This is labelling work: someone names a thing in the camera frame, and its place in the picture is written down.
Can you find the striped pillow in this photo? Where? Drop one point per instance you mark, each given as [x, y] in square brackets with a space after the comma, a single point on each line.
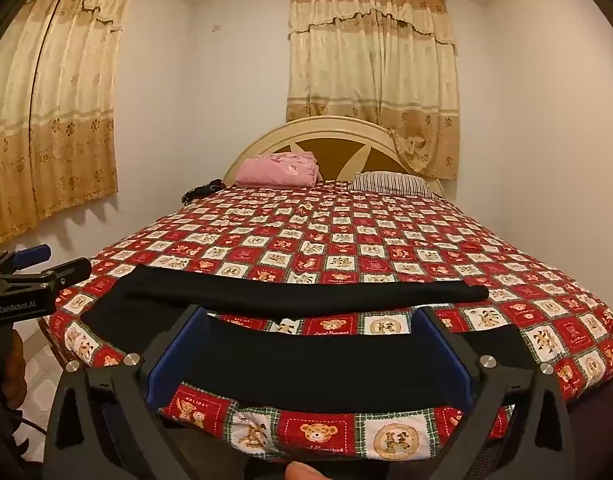
[391, 182]

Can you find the black item on bed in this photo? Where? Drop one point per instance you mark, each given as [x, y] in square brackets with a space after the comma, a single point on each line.
[201, 192]

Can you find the beige floral curtain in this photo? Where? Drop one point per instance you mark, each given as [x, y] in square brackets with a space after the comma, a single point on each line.
[374, 75]
[51, 110]

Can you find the cream wooden headboard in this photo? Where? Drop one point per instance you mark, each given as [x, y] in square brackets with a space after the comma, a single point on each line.
[331, 147]

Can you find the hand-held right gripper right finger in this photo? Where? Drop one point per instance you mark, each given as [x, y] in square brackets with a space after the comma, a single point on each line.
[444, 355]

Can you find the pink folded pillow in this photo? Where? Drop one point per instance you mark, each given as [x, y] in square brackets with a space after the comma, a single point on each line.
[279, 170]

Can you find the black pants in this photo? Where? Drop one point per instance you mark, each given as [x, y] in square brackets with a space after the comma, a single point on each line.
[306, 360]

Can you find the person's right hand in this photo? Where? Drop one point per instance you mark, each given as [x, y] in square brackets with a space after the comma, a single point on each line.
[306, 472]

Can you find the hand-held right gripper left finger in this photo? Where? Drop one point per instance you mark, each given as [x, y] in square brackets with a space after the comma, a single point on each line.
[179, 355]

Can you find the red bear printed blanket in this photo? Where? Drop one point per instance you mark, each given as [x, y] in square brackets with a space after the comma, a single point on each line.
[366, 240]

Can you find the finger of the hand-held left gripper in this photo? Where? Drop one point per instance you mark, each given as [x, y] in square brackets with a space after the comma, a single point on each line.
[31, 255]
[61, 272]

